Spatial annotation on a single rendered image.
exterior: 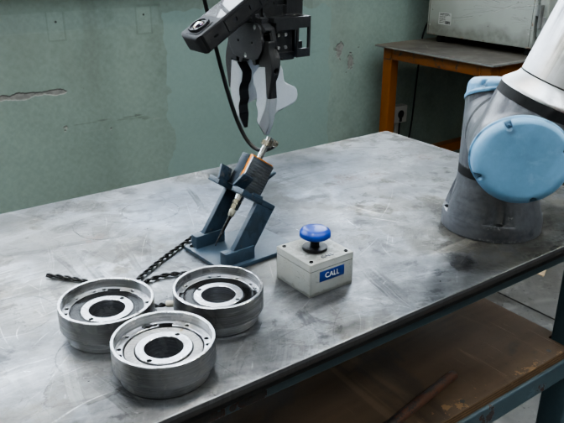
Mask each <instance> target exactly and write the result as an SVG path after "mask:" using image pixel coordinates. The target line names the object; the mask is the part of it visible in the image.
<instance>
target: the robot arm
mask: <svg viewBox="0 0 564 423"><path fill-rule="evenodd" d="M302 10H303V0H221V1H220V2H219V3H217V4H216V5H215V6H214V7H213V8H211V9H210V10H209V11H207V12H206V13H205V14H203V15H202V16H201V17H200V18H199V19H197V20H196V21H195V22H193V23H192V24H191V25H190V26H189V27H188V28H187V29H185V30H184V31H183V32H182V33H181V35H182V37H183V39H184V41H185V42H186V44H187V46H188V47H189V49H190V50H194V51H197V52H201V53H204V54H208V53H210V52H211V51H212V50H213V49H215V48H216V47H217V46H218V45H219V44H220V43H221V42H222V41H223V40H225V39H226V38H227V37H228V42H227V50H226V67H227V78H228V85H229V87H231V94H232V100H233V103H234V106H235V109H236V112H237V115H238V118H239V120H240V123H241V124H242V126H243V127H244V128H247V127H248V103H250V102H252V101H254V100H256V99H257V102H256V106H257V109H258V118H257V123H258V125H259V126H260V128H261V130H262V131H263V133H264V135H268V134H269V133H270V131H271V128H272V126H273V123H274V115H275V114H276V113H277V112H278V111H280V110H282V109H283V108H285V107H288V106H289V105H291V104H293V103H294V102H295V101H296V99H297V90H296V88H295V87H294V86H292V85H290V84H287V83H286V82H285V81H284V76H283V70H282V67H281V66H280V61H281V60H292V59H294V58H295V57H296V58H298V57H305V56H310V47H311V16H310V15H304V14H303V13H302ZM300 28H307V43H306V48H302V41H299V31H300ZM259 66H260V67H259ZM464 99H465V107H464V114H463V123H462V137H461V145H460V153H459V161H458V169H457V176H456V178H455V180H454V181H453V183H452V187H451V189H450V190H449V192H448V194H447V196H446V199H445V201H444V203H443V205H442V209H441V223H442V224H443V226H444V227H445V228H447V229H448V230H449V231H451V232H454V233H455V234H457V235H459V236H461V237H464V238H469V239H472V240H475V241H479V242H484V243H499V244H511V243H524V242H528V241H530V240H533V239H535V238H537V237H538V236H539V235H540V234H541V229H542V223H543V214H542V211H541V202H540V199H543V198H545V197H547V196H549V195H550V194H552V193H553V192H555V191H556V190H557V189H558V188H559V187H560V186H561V185H562V184H563V183H564V0H558V2H557V4H556V6H555V7H554V9H553V11H552V13H551V15H550V17H549V18H548V20H547V22H546V24H545V26H544V28H543V29H542V30H541V32H540V35H539V37H538V39H537V40H536V42H535V44H534V46H533V48H532V49H531V51H530V53H529V55H528V57H527V58H526V60H525V63H524V64H523V65H522V67H521V68H520V69H518V70H517V71H514V72H511V73H509V74H506V75H504V76H477V77H473V78H472V79H471V80H470V81H469V82H468V84H467V92H466V93H465V95H464Z"/></svg>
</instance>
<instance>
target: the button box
mask: <svg viewBox="0 0 564 423"><path fill-rule="evenodd" d="M352 275H353V251H352V250H350V249H348V248H345V247H343V246H342V245H340V244H338V243H336V242H334V241H332V240H331V239H327V240H326V241H324V242H320V247H319V248H312V247H311V242H308V241H306V240H304V239H302V238H301V239H298V240H295V241H293V242H289V243H285V244H282V245H279V246H277V277H278V278H279V279H281V280H283V281H284V282H285V283H287V284H288V285H290V286H292V287H293V288H295V289H296V290H298V291H299V292H300V293H302V294H303V295H306V296H307V297H309V298H311V297H314V296H317V295H320V294H323V293H325V292H327V291H330V290H334V289H336V288H338V287H341V286H344V285H347V284H350V283H352Z"/></svg>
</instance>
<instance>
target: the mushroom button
mask: <svg viewBox="0 0 564 423"><path fill-rule="evenodd" d="M300 237H301V238H302V239H304V240H306V241H308V242H311V247H312V248H319V247H320V242H324V241H326V240H327V239H329V238H330V237H331V230H330V229H329V227H327V226H324V225H321V224H308V225H305V226H303V227H302V228H301V229H300Z"/></svg>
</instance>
